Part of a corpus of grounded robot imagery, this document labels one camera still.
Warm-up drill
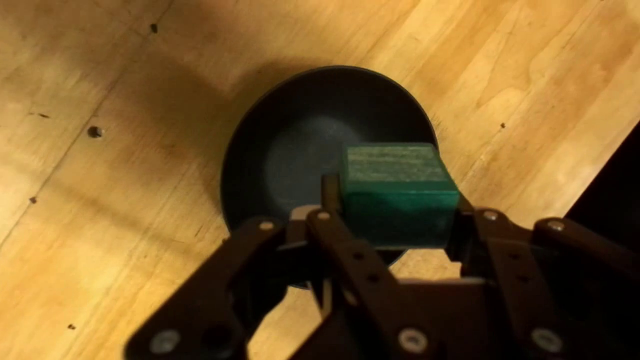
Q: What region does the black round bowl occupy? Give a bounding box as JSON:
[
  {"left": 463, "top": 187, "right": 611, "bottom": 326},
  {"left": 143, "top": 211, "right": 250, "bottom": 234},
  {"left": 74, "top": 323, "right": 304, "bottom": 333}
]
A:
[{"left": 218, "top": 64, "right": 443, "bottom": 290}]

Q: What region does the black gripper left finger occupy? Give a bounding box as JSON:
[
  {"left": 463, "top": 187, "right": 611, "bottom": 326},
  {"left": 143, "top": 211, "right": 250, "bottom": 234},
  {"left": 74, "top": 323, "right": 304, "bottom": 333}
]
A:
[{"left": 125, "top": 173, "right": 433, "bottom": 360}]

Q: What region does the green wooden cube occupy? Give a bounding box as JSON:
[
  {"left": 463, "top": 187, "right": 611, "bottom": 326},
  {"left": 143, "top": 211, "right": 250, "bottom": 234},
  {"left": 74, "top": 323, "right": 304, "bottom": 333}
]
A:
[{"left": 340, "top": 140, "right": 463, "bottom": 250}]

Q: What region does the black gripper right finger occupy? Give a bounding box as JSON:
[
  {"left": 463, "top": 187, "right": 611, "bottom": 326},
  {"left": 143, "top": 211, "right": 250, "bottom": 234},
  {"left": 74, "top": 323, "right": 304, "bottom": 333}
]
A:
[{"left": 444, "top": 204, "right": 640, "bottom": 360}]

